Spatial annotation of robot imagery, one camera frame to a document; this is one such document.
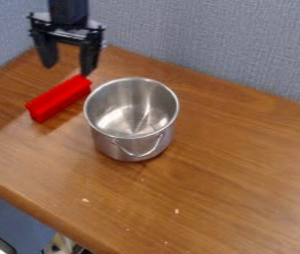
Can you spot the red rectangular block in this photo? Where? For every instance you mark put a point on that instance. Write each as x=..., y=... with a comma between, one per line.
x=58, y=98

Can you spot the white black object below table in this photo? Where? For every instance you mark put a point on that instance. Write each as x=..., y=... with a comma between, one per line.
x=62, y=245

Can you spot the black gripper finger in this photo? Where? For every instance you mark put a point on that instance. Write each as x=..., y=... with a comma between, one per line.
x=89, y=53
x=47, y=48

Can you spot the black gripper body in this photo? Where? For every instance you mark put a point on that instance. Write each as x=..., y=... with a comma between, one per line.
x=64, y=23

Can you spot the metal pot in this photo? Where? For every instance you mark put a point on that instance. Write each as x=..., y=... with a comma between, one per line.
x=131, y=112

